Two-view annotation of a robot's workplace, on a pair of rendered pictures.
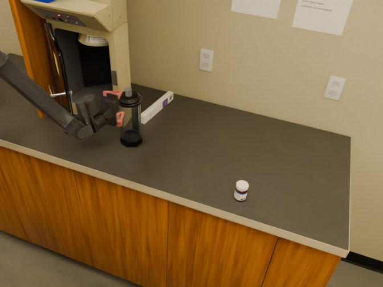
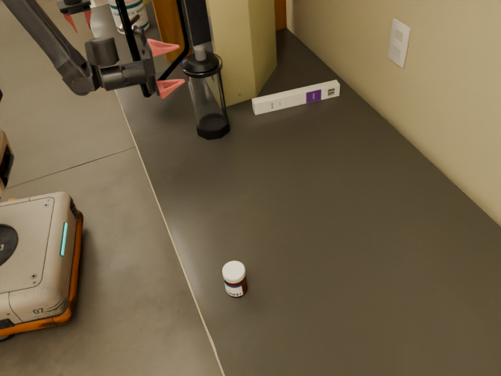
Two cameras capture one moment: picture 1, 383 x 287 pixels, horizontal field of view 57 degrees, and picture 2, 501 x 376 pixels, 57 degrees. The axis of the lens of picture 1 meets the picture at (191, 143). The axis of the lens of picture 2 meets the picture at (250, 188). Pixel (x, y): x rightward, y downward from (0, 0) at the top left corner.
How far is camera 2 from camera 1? 0.96 m
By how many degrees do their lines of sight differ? 40
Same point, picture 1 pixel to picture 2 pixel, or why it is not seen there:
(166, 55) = (354, 19)
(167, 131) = (271, 138)
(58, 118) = (51, 53)
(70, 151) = (142, 110)
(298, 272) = not seen: outside the picture
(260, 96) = (467, 148)
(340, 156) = not seen: outside the picture
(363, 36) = not seen: outside the picture
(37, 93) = (24, 11)
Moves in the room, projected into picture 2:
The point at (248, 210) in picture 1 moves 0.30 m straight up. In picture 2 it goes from (221, 316) to (197, 224)
